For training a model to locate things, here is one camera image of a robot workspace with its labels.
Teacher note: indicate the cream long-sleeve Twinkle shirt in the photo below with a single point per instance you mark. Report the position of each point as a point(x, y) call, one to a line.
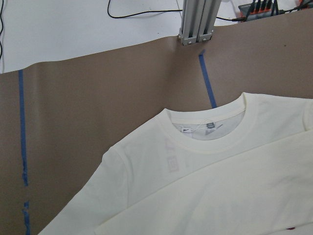
point(245, 168)

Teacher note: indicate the orange black USB hub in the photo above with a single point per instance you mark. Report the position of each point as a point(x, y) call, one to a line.
point(259, 9)

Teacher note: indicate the aluminium frame post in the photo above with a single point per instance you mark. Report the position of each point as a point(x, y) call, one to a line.
point(198, 18)

